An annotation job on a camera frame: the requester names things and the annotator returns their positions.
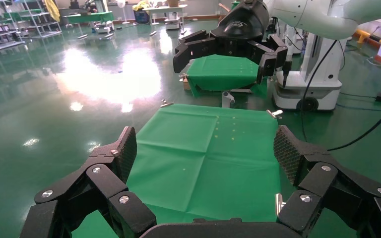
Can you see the silver cloth clamp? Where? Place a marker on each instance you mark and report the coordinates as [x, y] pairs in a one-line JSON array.
[[165, 104], [278, 203], [273, 114]]

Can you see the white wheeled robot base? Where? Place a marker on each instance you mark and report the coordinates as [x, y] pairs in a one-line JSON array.
[[308, 88]]

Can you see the small white mobile robot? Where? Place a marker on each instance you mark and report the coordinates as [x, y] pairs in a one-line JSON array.
[[103, 28], [172, 23]]

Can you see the small brown cardboard box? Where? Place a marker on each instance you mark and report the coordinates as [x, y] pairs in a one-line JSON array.
[[186, 84]]

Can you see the yellow orange floor barrier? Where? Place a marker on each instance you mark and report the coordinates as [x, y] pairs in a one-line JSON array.
[[363, 34]]

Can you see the yellow hanging garment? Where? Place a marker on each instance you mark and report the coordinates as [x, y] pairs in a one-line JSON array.
[[52, 10]]

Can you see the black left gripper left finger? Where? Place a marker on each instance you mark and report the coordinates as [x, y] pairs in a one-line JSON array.
[[111, 190]]

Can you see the white standing fan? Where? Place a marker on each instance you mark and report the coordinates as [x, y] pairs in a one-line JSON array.
[[122, 5]]

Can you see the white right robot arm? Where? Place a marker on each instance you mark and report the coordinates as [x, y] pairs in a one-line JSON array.
[[308, 16]]

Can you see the plain green tablecloth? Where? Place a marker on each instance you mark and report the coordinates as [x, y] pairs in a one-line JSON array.
[[223, 72]]

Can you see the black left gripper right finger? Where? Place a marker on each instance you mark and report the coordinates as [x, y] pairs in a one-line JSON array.
[[318, 179]]

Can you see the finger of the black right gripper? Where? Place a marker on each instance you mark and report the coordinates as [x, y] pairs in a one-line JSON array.
[[190, 47], [269, 60]]

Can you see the grey metal shelf rack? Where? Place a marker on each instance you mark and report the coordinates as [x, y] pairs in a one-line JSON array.
[[0, 34], [42, 24]]

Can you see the white table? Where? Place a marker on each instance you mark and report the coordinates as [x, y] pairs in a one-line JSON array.
[[164, 9]]

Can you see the long green covered table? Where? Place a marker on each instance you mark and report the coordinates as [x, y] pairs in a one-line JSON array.
[[88, 17]]

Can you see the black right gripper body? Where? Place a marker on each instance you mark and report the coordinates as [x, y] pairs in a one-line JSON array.
[[243, 23]]

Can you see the blue bin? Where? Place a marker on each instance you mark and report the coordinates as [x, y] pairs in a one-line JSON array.
[[141, 17]]

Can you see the green tablecloth with yellow stars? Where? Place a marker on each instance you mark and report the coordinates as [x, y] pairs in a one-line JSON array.
[[193, 164]]

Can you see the yellow bag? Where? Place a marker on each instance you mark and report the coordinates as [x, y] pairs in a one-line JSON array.
[[141, 5]]

